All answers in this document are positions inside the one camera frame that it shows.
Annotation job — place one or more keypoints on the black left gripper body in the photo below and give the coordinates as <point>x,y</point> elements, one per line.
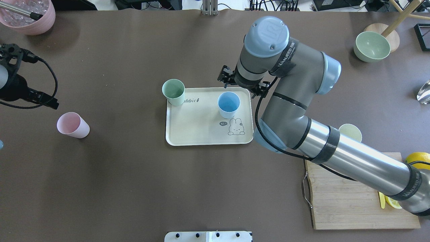
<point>16,86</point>

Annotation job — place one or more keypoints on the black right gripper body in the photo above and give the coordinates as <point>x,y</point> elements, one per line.
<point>225,76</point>

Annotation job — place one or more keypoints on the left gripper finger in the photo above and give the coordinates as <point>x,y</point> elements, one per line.
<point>38,95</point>
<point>51,103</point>

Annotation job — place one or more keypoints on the pink plastic cup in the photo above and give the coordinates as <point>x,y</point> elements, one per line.
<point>72,124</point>

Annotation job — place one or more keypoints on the blue plastic cup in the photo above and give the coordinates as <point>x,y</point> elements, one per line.
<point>228,104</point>

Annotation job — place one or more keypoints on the green plastic cup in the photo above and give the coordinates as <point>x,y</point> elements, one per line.
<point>174,91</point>

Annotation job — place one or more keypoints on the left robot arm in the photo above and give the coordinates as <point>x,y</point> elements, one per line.
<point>3,78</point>

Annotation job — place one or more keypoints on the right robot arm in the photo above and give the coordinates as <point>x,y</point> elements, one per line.
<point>303,71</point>

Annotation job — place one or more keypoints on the cream rabbit tray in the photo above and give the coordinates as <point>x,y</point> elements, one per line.
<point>198,122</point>

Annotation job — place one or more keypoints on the pink bowl with ice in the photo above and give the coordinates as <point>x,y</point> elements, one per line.
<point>26,25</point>

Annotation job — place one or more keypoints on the metal tongs in bowl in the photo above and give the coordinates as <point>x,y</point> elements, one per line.
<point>20,11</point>

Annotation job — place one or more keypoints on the pale yellow plastic cup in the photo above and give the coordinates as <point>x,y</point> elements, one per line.
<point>351,131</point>

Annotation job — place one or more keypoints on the green bowl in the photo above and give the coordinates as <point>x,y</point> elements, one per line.
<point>371,47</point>

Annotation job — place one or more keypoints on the round wooden stand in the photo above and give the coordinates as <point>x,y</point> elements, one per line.
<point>389,31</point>

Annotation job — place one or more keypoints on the wooden cutting board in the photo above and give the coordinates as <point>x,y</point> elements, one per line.
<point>342,204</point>

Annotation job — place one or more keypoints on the yellow plastic knife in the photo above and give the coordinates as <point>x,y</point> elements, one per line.
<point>382,200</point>

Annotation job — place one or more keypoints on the clear textured glass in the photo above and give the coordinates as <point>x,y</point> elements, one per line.
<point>423,95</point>

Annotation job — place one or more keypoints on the black glass rack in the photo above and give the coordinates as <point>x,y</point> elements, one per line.
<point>422,34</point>

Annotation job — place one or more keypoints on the whole yellow lemon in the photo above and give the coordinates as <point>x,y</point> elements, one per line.
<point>419,156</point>

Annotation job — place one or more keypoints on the lemon slice lower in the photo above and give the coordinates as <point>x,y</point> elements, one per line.
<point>393,203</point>

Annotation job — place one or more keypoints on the aluminium frame post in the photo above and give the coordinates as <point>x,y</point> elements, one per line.
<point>209,7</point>

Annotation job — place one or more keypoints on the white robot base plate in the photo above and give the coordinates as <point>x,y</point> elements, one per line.
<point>209,236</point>

